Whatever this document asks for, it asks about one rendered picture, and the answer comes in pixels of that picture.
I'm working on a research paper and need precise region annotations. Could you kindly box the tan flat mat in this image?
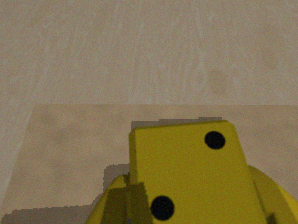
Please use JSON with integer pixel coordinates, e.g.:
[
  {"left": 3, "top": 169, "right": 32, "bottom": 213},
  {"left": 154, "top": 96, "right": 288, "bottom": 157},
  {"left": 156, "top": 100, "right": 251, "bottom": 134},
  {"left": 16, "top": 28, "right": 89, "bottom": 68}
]
[{"left": 0, "top": 104, "right": 298, "bottom": 224}]

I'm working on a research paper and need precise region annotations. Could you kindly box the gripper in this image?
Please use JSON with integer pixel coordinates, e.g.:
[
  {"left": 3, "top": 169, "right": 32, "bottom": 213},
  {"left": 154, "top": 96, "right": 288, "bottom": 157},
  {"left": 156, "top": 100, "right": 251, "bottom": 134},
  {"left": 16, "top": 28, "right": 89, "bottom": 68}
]
[{"left": 85, "top": 165, "right": 298, "bottom": 224}]

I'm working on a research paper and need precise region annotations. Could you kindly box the yellow die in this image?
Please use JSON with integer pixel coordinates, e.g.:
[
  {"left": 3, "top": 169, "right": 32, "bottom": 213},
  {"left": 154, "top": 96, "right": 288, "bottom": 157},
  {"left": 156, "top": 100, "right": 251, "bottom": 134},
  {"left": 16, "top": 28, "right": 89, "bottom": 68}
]
[{"left": 128, "top": 120, "right": 267, "bottom": 224}]

